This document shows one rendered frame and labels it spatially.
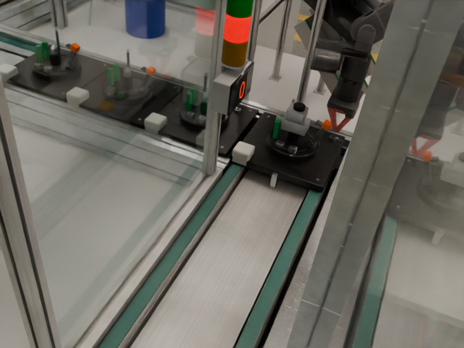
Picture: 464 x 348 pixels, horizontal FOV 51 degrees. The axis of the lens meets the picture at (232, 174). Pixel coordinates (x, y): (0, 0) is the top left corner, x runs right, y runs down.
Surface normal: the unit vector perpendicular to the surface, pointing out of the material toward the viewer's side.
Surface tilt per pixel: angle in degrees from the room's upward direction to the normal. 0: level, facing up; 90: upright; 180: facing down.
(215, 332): 0
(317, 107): 0
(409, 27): 90
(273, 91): 0
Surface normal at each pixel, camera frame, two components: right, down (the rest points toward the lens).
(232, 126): 0.10, -0.77
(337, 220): -0.39, 0.56
